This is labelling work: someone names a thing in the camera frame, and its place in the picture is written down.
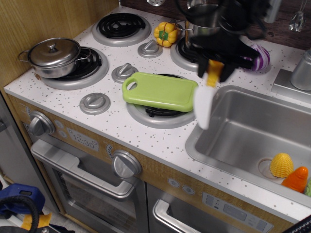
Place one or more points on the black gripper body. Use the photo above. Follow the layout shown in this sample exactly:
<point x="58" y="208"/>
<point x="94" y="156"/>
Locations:
<point x="226" y="48"/>

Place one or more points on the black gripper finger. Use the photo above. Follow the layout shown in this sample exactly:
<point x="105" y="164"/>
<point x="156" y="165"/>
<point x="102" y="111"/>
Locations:
<point x="203" y="64"/>
<point x="226" y="72"/>

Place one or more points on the yellow handled white toy knife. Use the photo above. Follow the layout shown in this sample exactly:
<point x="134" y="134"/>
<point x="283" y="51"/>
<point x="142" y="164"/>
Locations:
<point x="203" y="95"/>

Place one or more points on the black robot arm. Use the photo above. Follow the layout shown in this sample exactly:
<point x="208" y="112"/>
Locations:
<point x="234" y="17"/>

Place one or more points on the green plastic cutting board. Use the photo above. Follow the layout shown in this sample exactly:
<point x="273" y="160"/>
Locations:
<point x="159" y="91"/>

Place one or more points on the back right black burner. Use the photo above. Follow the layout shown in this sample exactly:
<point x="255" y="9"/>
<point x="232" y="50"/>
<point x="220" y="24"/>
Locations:
<point x="184" y="57"/>

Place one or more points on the black burner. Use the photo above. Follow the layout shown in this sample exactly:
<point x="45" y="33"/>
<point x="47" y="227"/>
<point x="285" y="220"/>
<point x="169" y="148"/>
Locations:
<point x="159" y="118"/>
<point x="184" y="57"/>
<point x="91" y="68"/>
<point x="121" y="30"/>

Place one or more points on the purple striped toy onion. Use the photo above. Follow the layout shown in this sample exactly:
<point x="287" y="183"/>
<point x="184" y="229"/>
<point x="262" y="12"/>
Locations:
<point x="262" y="61"/>

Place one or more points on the tall steel pot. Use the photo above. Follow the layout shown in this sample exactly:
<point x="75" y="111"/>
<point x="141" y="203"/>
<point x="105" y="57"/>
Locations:
<point x="202" y="20"/>

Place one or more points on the yellow toy bell pepper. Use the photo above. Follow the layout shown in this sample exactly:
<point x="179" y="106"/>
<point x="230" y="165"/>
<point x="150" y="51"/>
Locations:
<point x="166" y="34"/>

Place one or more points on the silver stove knob top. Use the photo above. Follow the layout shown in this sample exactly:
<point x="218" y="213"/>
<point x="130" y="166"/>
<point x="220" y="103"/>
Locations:
<point x="150" y="49"/>

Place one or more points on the silver stove knob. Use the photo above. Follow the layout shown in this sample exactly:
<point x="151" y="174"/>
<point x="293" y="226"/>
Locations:
<point x="150" y="49"/>
<point x="95" y="103"/>
<point x="121" y="73"/>

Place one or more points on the silver sink basin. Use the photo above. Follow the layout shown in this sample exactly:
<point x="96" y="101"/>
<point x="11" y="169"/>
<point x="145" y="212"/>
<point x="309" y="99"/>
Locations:
<point x="246" y="130"/>

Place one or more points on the front right black burner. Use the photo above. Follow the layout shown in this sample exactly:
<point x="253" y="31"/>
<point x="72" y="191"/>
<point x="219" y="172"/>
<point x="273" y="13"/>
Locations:
<point x="159" y="118"/>

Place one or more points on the hanging clear utensil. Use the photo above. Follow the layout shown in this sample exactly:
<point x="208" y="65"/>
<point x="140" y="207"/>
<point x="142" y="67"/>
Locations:
<point x="297" y="21"/>

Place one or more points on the silver stove knob middle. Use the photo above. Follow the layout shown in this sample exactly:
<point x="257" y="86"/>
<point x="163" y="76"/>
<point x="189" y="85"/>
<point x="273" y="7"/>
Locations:
<point x="121" y="73"/>

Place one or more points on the back left black burner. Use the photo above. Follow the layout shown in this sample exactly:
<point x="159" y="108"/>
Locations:
<point x="121" y="30"/>

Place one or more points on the front left black burner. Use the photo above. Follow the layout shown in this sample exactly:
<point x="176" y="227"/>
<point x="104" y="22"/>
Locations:
<point x="91" y="68"/>

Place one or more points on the yellow toy corn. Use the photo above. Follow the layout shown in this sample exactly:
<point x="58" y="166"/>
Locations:
<point x="281" y="165"/>

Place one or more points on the silver stove knob bottom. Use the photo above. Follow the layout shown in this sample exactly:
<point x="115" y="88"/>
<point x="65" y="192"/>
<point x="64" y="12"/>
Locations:
<point x="95" y="103"/>

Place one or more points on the silver oven knob right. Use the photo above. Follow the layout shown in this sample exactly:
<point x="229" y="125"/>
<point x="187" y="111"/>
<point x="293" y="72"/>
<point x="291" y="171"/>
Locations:
<point x="125" y="165"/>

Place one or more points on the silver oven knob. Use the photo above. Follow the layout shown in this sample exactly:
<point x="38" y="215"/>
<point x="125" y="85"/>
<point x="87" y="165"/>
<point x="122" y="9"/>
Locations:
<point x="125" y="165"/>
<point x="40" y="124"/>

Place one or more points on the orange toy carrot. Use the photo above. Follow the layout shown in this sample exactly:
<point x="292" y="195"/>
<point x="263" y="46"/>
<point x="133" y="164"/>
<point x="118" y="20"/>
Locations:
<point x="297" y="180"/>

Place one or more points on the green toy vegetable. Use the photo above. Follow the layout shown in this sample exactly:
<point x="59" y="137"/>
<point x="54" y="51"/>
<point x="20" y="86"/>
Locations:
<point x="308" y="188"/>

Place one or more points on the steel pot with lid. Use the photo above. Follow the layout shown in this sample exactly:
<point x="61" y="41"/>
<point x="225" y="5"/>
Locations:
<point x="54" y="57"/>

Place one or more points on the silver oven knob left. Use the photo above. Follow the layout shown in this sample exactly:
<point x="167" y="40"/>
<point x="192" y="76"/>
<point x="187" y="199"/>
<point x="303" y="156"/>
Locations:
<point x="40" y="124"/>

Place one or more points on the blue clamp tool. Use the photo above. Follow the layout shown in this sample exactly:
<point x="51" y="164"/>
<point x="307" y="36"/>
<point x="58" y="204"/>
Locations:
<point x="21" y="199"/>

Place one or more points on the silver dishwasher door handle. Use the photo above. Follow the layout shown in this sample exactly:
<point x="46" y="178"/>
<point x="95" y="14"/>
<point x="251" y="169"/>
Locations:
<point x="160" y="212"/>

